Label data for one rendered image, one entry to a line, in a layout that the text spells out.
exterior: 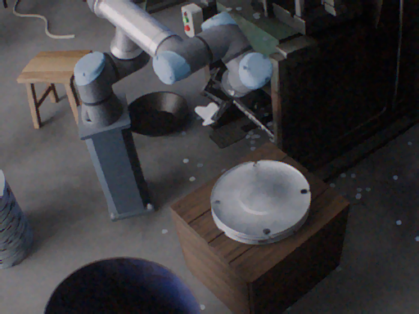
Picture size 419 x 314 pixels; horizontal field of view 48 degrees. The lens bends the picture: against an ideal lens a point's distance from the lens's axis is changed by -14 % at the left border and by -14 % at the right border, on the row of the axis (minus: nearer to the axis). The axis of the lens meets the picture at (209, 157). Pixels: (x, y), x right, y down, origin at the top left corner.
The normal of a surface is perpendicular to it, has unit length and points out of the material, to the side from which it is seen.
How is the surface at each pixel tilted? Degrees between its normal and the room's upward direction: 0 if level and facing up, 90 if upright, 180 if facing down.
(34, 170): 0
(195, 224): 0
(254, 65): 46
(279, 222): 0
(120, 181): 90
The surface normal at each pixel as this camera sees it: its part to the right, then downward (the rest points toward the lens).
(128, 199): 0.29, 0.65
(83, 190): -0.11, -0.71
